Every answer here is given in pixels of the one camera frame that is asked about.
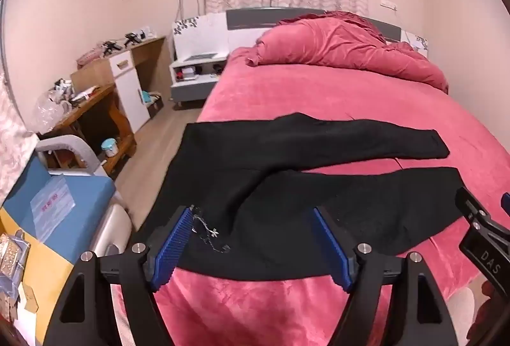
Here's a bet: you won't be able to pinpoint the blue chair with white frame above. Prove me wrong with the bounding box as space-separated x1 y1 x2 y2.
0 135 133 264

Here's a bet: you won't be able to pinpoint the white cloth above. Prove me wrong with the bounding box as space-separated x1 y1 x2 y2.
449 287 480 346

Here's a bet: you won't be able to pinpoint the grey and white headboard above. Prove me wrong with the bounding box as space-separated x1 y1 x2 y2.
172 7 430 62

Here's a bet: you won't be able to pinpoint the wooden desk with white cabinet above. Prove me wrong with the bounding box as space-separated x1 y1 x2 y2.
71 36 168 133

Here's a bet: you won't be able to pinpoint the teal and white cup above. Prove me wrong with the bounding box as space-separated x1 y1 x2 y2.
100 138 119 158

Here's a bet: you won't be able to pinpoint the black pants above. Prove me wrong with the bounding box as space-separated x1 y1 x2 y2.
133 112 485 283

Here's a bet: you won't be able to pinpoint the pink bag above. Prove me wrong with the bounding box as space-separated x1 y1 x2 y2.
76 47 106 66

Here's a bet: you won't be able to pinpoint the white and grey nightstand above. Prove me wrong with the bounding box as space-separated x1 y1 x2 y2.
169 52 230 110

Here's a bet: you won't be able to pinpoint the pale printed cloth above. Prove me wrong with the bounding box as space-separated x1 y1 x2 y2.
0 71 37 205

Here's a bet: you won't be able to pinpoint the yellow board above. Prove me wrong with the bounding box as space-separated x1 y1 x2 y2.
0 206 77 346

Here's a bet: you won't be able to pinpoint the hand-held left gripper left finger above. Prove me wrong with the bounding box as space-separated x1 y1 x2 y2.
42 206 196 346

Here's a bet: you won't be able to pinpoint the dark storage box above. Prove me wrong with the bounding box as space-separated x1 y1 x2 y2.
139 89 164 118

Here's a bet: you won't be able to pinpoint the clear plastic bag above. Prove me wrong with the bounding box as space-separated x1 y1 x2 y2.
35 89 67 132

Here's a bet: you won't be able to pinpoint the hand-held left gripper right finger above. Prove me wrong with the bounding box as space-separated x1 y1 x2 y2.
312 207 463 346

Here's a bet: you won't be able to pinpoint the patterned gift box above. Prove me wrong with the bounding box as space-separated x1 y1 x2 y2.
0 233 31 293

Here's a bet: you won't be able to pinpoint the pink duvet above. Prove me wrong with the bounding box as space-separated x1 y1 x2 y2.
245 10 449 93

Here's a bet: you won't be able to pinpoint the low wooden table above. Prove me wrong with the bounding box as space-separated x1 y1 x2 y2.
38 83 138 176

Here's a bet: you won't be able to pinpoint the bed with pink sheet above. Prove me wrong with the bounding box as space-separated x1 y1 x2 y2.
112 45 510 346

